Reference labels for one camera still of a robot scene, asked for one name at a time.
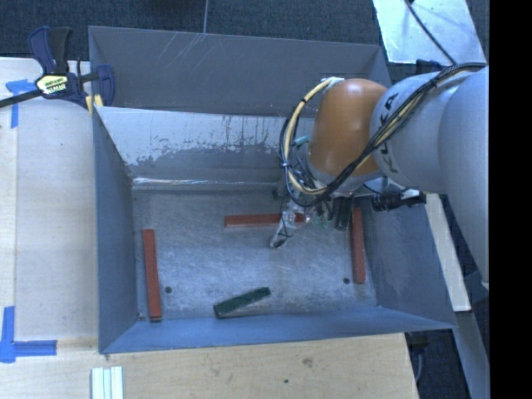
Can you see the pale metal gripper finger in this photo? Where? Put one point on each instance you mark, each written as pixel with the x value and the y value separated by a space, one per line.
pixel 279 230
pixel 287 233

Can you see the red-brown flat block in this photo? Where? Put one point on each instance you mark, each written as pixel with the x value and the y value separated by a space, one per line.
pixel 152 272
pixel 358 252
pixel 249 220

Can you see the grey metal bin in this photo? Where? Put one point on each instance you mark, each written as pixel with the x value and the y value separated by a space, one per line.
pixel 232 264

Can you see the dark green flat block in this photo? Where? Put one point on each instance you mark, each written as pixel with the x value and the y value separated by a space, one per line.
pixel 241 302

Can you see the pale wood board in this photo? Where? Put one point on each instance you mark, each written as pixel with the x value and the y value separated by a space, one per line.
pixel 56 223

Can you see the black cylinder on white bracket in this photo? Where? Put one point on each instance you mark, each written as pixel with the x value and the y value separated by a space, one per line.
pixel 390 201

